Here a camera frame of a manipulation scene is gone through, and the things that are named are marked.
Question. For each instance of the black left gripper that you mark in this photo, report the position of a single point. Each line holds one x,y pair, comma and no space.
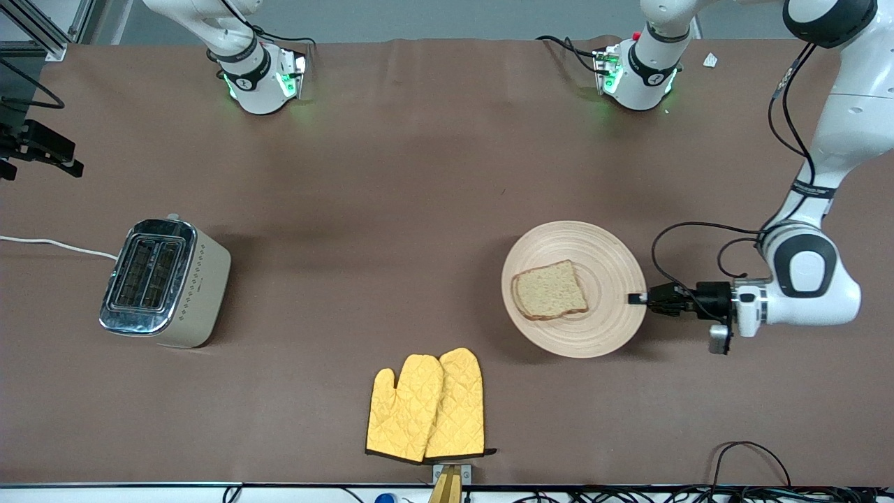
711,296

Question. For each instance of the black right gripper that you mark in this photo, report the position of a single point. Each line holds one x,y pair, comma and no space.
40,145

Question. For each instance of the round wooden plate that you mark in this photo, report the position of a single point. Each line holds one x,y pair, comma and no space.
607,265

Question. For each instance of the bread slice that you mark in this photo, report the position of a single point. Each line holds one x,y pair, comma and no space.
550,292

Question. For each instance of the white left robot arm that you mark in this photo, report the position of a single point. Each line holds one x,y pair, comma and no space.
810,279

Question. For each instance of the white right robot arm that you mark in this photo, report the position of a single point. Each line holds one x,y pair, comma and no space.
262,91

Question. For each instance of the cream and chrome toaster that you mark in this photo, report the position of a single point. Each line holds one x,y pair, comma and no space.
199,293

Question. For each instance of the yellow quilted oven mitt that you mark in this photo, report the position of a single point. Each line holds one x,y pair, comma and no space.
461,405
405,412

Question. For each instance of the white paper scrap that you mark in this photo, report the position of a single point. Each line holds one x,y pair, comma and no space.
710,60

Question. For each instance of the brown table cover cloth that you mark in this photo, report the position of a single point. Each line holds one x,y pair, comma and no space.
419,175

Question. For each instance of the yellow wooden bar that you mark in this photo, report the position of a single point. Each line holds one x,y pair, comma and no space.
447,489

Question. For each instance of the aluminium profile frame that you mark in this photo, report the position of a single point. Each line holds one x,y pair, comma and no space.
42,38

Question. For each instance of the small metal bracket plate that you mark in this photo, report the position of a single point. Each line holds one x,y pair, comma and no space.
466,474

